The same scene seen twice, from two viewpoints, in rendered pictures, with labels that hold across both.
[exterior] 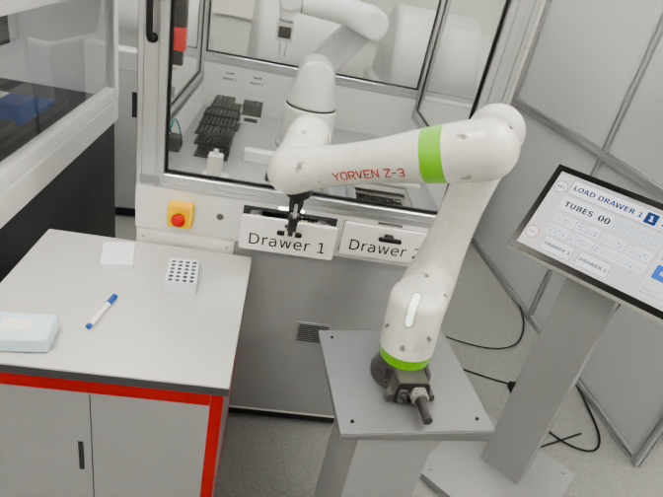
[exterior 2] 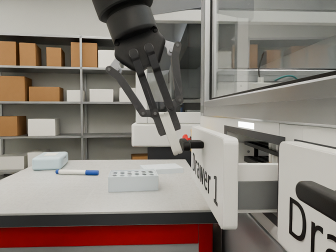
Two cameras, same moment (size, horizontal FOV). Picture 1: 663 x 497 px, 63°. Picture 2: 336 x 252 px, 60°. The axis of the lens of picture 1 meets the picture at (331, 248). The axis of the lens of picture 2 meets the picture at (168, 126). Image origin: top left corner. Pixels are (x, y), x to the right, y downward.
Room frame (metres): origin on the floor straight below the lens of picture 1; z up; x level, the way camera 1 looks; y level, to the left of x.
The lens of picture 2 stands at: (1.42, -0.35, 0.96)
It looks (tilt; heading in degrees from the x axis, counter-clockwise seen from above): 3 degrees down; 95
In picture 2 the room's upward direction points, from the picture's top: straight up
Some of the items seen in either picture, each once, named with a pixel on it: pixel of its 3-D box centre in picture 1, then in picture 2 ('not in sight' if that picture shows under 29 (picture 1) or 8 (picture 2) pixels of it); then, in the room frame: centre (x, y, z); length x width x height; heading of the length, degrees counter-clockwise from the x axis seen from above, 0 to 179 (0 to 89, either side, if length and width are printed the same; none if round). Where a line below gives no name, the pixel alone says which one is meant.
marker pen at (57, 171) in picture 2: (102, 311); (77, 172); (1.05, 0.53, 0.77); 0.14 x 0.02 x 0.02; 179
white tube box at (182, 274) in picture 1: (182, 275); (133, 179); (1.26, 0.40, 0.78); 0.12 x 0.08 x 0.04; 13
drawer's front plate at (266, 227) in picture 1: (288, 237); (207, 163); (1.44, 0.14, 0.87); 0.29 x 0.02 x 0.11; 98
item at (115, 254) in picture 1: (117, 254); (161, 168); (1.31, 0.61, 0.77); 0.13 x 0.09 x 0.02; 21
